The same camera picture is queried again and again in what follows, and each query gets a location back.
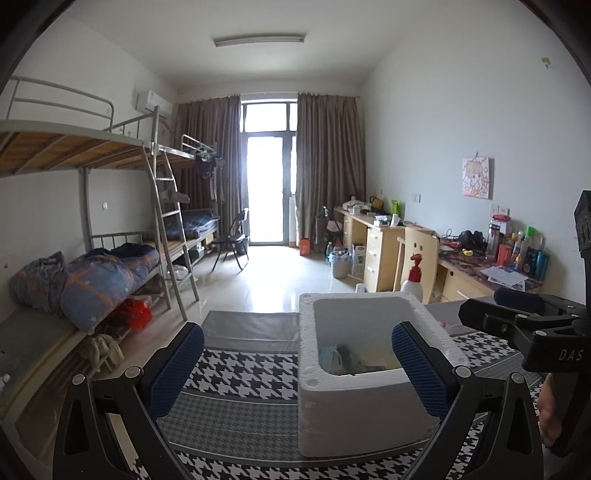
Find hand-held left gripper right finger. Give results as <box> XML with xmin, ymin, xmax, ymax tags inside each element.
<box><xmin>391</xmin><ymin>320</ymin><xmax>542</xmax><ymax>480</ymax></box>

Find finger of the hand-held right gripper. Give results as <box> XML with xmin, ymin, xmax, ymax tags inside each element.
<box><xmin>493</xmin><ymin>287</ymin><xmax>591</xmax><ymax>319</ymax></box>
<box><xmin>458</xmin><ymin>299</ymin><xmax>578</xmax><ymax>345</ymax></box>

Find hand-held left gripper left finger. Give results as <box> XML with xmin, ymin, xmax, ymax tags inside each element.
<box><xmin>52</xmin><ymin>320</ymin><xmax>206</xmax><ymax>480</ymax></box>

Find gray sock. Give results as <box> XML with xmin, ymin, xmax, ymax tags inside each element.
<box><xmin>337</xmin><ymin>344</ymin><xmax>366</xmax><ymax>375</ymax></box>

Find white foam box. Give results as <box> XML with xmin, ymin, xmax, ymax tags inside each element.
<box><xmin>298</xmin><ymin>291</ymin><xmax>456</xmax><ymax>459</ymax></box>

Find blue face mask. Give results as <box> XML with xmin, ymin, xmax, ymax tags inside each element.
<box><xmin>318</xmin><ymin>346</ymin><xmax>345</xmax><ymax>375</ymax></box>

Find person's right hand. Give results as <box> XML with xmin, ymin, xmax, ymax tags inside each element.
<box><xmin>538</xmin><ymin>373</ymin><xmax>563</xmax><ymax>448</ymax></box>

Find printed papers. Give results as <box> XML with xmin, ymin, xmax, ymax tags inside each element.
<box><xmin>480</xmin><ymin>265</ymin><xmax>527</xmax><ymax>289</ymax></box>

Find group of bottles on desk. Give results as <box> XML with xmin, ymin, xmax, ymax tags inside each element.
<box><xmin>487</xmin><ymin>219</ymin><xmax>550</xmax><ymax>280</ymax></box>

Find houndstooth tablecloth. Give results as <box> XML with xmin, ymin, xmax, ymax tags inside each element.
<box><xmin>106</xmin><ymin>310</ymin><xmax>550</xmax><ymax>480</ymax></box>

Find red plastic bag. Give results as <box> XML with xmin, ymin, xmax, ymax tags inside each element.
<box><xmin>113</xmin><ymin>298</ymin><xmax>153</xmax><ymax>331</ymax></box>

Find beige crumpled cloth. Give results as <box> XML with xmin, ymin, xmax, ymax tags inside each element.
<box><xmin>82</xmin><ymin>333</ymin><xmax>126</xmax><ymax>370</ymax></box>

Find black headphones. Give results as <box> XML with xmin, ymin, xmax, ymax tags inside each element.
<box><xmin>458</xmin><ymin>229</ymin><xmax>486</xmax><ymax>250</ymax></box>

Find white pump bottle red cap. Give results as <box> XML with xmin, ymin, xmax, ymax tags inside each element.
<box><xmin>399</xmin><ymin>254</ymin><xmax>437</xmax><ymax>305</ymax></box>

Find wooden chair smiley backrest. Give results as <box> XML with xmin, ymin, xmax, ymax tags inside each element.
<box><xmin>398</xmin><ymin>226</ymin><xmax>440</xmax><ymax>304</ymax></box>

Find blue patterned quilt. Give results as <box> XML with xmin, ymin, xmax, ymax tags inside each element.
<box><xmin>61</xmin><ymin>244</ymin><xmax>160</xmax><ymax>333</ymax></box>

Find wooden desk with drawers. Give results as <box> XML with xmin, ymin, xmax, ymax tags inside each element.
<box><xmin>333</xmin><ymin>205</ymin><xmax>437</xmax><ymax>294</ymax></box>

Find bin with bottles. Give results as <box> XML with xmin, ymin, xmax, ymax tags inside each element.
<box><xmin>330</xmin><ymin>249</ymin><xmax>351</xmax><ymax>280</ymax></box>

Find black folding chair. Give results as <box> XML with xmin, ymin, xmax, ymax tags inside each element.
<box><xmin>212</xmin><ymin>208</ymin><xmax>250</xmax><ymax>272</ymax></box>

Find dark blue bedding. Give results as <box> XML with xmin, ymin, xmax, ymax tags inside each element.
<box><xmin>164</xmin><ymin>209</ymin><xmax>221</xmax><ymax>241</ymax></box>

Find gray mattress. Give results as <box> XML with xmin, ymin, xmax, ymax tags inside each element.
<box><xmin>0</xmin><ymin>307</ymin><xmax>77</xmax><ymax>370</ymax></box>

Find metal bed ladder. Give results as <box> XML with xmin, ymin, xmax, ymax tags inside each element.
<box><xmin>141</xmin><ymin>108</ymin><xmax>201</xmax><ymax>322</ymax></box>

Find dark folded quilt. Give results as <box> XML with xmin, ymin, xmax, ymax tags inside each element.
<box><xmin>9</xmin><ymin>251</ymin><xmax>70</xmax><ymax>317</ymax></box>

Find hanging dark clothes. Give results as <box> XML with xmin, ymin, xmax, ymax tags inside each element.
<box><xmin>194</xmin><ymin>154</ymin><xmax>227</xmax><ymax>202</ymax></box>

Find glass balcony door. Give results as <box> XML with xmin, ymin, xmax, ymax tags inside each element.
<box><xmin>240</xmin><ymin>99</ymin><xmax>299</xmax><ymax>246</ymax></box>

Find brown curtain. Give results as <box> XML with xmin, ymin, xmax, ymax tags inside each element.
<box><xmin>295</xmin><ymin>92</ymin><xmax>368</xmax><ymax>241</ymax></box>
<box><xmin>174</xmin><ymin>95</ymin><xmax>243</xmax><ymax>241</ymax></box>

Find metal bunk bed with clothes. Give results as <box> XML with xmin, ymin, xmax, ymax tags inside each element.
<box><xmin>159</xmin><ymin>134</ymin><xmax>223</xmax><ymax>273</ymax></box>

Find metal bunk bed wooden slats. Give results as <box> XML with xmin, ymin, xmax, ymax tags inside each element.
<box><xmin>0</xmin><ymin>76</ymin><xmax>202</xmax><ymax>384</ymax></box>

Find white air conditioner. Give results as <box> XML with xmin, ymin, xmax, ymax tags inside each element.
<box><xmin>135</xmin><ymin>90</ymin><xmax>174</xmax><ymax>116</ymax></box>

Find ceiling tube light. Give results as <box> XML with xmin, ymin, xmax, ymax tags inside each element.
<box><xmin>213</xmin><ymin>32</ymin><xmax>306</xmax><ymax>47</ymax></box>

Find cartoon wall picture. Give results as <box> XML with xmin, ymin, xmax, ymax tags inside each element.
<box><xmin>462</xmin><ymin>157</ymin><xmax>495</xmax><ymax>200</ymax></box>

